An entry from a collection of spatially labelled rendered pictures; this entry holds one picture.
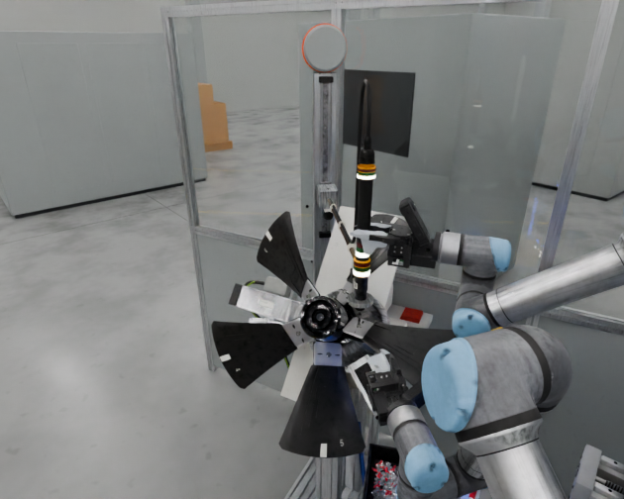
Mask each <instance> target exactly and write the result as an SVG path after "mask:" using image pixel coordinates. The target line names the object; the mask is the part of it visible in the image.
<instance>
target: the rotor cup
mask: <svg viewBox="0 0 624 499"><path fill-rule="evenodd" d="M335 300H336V301H335ZM335 300H334V299H332V298H331V297H328V296H324V295H321V296H315V297H313V298H311V299H309V300H308V301H307V302H306V303H305V304H304V306H303V307H302V309H301V312H300V325H301V327H302V329H303V331H304V332H305V334H306V335H307V336H309V337H310V338H313V339H315V340H316V342H322V343H334V344H342V347H344V346H346V345H347V344H348V343H349V342H350V341H351V339H348V338H344V337H342V333H343V328H344V327H345V326H346V325H347V323H348V322H349V321H350V320H351V319H352V318H353V317H357V313H356V311H355V309H354V308H353V307H352V306H351V305H349V304H347V305H346V306H344V305H343V304H342V303H340V302H339V301H338V300H337V299H335ZM337 301H338V302H337ZM319 313H322V314H323V316H324V318H323V320H322V321H318V320H317V319H316V316H317V314H319ZM341 322H342V323H344V324H345V326H342V325H341ZM320 340H324V341H326V342H323V341H320Z"/></svg>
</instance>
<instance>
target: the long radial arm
mask: <svg viewBox="0 0 624 499"><path fill-rule="evenodd" d="M304 304H305V303H302V302H299V301H295V300H292V299H288V298H285V297H281V296H278V295H274V294H271V293H268V292H264V291H261V290H257V289H254V288H251V287H248V286H243V288H242V291H241V294H240V297H239V299H238V302H237V305H236V306H237V307H239V308H242V309H245V310H248V311H250V312H253V313H256V314H260V315H263V316H266V317H269V318H275V319H277V320H279V321H282V322H288V321H291V320H293V319H296V318H298V317H300V312H301V309H302V307H303V306H304Z"/></svg>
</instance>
